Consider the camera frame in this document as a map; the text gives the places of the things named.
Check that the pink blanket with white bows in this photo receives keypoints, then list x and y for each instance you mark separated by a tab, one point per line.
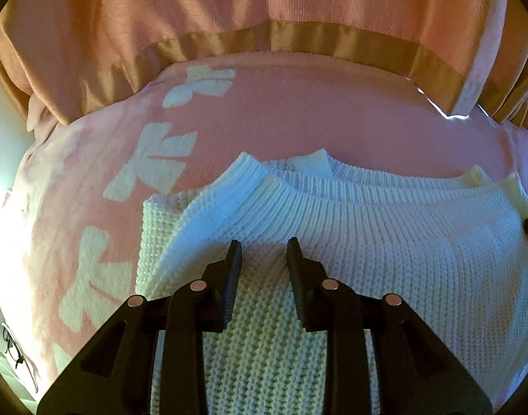
289	108

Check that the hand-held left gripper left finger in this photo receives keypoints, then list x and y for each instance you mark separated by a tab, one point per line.
229	285

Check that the white bed sheet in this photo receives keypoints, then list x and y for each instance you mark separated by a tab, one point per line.
2	371

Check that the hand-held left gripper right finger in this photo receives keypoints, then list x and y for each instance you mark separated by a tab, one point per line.
300	285

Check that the orange curtain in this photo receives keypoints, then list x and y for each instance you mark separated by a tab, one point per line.
203	4

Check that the white black red knit sweater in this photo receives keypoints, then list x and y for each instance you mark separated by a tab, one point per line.
376	233

